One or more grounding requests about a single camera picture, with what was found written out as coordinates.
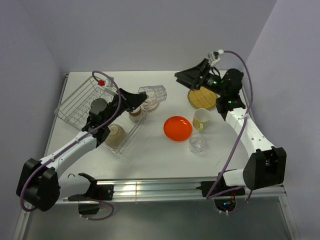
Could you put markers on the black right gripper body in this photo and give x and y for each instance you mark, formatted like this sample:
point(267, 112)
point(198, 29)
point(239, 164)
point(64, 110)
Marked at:
point(207, 80)

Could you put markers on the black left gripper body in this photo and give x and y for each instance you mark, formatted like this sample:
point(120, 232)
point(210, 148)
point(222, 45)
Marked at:
point(126, 104)

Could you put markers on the steel cup brown band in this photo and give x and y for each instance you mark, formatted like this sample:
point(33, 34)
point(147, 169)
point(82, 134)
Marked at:
point(136, 115)

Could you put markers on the beige floral ceramic bowl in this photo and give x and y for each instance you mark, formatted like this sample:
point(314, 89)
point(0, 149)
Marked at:
point(116, 136)

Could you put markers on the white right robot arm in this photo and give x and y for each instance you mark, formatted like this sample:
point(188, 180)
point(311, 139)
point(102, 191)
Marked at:
point(266, 163)

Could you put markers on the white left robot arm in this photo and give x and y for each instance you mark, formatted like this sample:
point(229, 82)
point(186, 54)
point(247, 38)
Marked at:
point(39, 183)

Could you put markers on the woven bamboo tray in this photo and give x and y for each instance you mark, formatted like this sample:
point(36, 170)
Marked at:
point(202, 98)

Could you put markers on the beige plate green spot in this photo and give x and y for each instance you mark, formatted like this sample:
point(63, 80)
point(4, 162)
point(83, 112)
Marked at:
point(147, 107)

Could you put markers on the yellow ceramic mug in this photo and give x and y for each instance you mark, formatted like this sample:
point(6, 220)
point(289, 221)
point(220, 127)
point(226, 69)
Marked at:
point(201, 118)

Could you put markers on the orange plastic plate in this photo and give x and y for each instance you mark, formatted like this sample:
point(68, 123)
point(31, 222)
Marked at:
point(177, 128)

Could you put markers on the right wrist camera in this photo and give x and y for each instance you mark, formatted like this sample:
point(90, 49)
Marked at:
point(214, 57)

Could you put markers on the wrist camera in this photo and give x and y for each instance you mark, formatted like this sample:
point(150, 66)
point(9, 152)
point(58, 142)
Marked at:
point(107, 84)
point(214, 57)

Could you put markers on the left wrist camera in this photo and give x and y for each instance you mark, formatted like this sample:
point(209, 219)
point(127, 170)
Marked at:
point(107, 84)

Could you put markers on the wire dish rack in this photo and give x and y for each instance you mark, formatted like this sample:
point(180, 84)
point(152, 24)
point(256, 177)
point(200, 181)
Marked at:
point(89, 107)

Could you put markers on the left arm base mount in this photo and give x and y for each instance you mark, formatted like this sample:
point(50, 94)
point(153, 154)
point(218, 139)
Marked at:
point(90, 204)

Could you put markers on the aluminium rail frame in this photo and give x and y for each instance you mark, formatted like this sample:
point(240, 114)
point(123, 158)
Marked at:
point(152, 166)

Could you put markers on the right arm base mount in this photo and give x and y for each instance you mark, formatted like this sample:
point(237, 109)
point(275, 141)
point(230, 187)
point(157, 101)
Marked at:
point(224, 204)

